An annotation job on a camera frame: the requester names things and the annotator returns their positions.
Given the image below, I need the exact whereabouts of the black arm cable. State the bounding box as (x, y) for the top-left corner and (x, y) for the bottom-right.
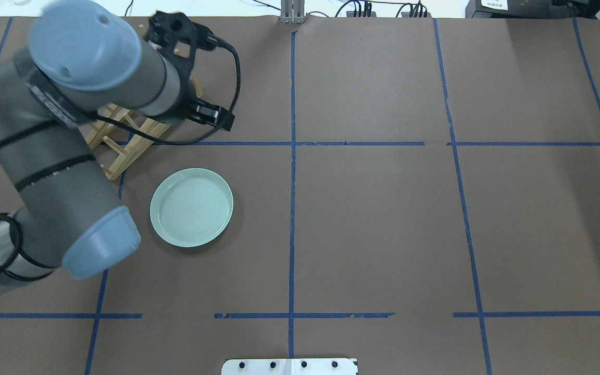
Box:
(0, 42), (241, 282)

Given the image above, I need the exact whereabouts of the aluminium frame post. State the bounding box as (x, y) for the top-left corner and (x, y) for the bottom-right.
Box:
(279, 0), (306, 24)

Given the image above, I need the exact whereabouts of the white pedestal column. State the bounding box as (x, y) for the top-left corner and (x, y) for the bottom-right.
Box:
(221, 358), (359, 374)

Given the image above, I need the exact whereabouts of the wooden dish rack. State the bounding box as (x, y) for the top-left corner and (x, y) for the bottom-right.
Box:
(84, 73), (204, 181)

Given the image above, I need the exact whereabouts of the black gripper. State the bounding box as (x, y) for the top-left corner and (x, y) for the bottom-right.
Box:
(165, 52), (235, 131)

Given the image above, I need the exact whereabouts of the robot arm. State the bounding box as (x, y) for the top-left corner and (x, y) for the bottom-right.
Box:
(0, 1), (241, 296)

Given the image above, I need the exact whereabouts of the mint green plate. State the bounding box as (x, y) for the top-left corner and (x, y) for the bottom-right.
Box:
(148, 168), (235, 248)

